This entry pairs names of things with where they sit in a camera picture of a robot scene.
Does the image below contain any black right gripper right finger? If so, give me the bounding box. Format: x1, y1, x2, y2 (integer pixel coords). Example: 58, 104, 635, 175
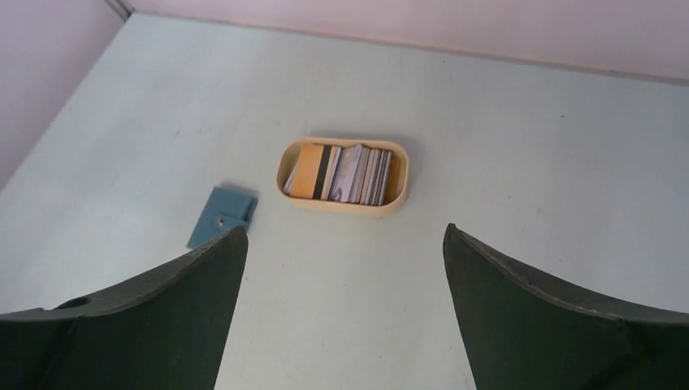
443, 224, 688, 389

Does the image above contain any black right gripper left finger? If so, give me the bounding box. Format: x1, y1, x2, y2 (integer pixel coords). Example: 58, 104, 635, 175
1, 227, 249, 389

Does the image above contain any orange card with black stripe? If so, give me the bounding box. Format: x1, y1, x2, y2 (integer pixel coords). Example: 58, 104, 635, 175
289, 144, 332, 199

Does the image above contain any stack of cards in tray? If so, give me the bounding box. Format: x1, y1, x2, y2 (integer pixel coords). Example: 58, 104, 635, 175
283, 144, 401, 207

